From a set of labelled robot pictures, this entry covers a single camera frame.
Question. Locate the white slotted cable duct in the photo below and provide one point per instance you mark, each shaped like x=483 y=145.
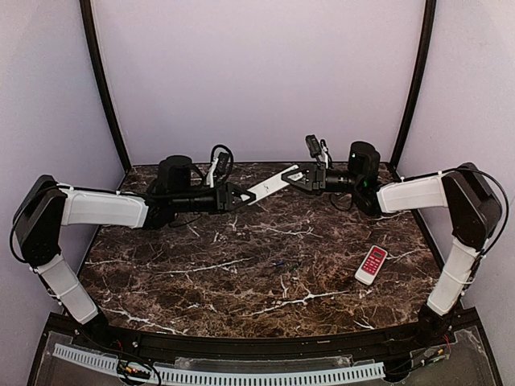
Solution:
x=189 y=371

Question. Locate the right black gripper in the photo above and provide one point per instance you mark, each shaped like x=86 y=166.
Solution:
x=315 y=178

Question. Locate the right black frame post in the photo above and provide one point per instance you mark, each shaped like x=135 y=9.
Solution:
x=424 y=43

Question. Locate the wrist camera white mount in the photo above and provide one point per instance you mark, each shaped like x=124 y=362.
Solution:
x=219 y=167
x=319 y=151

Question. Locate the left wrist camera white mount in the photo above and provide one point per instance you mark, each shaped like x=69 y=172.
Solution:
x=219 y=167

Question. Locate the left black frame post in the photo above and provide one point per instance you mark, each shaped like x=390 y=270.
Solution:
x=93 y=45

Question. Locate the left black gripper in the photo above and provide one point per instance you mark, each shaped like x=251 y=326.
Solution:
x=222 y=198

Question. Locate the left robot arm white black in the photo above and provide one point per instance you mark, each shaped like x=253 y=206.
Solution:
x=49 y=206

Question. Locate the white air conditioner remote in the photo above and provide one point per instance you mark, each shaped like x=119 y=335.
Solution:
x=271 y=185

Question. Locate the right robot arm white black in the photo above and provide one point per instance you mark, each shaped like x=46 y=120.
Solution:
x=478 y=216

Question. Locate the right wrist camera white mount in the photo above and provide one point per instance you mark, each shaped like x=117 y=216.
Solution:
x=319 y=151

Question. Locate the red white remote control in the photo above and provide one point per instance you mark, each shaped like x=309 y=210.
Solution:
x=371 y=265

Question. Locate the black frame post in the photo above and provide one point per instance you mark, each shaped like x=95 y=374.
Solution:
x=93 y=45
x=424 y=43

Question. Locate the black front rail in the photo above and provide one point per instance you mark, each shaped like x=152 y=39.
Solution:
x=377 y=344

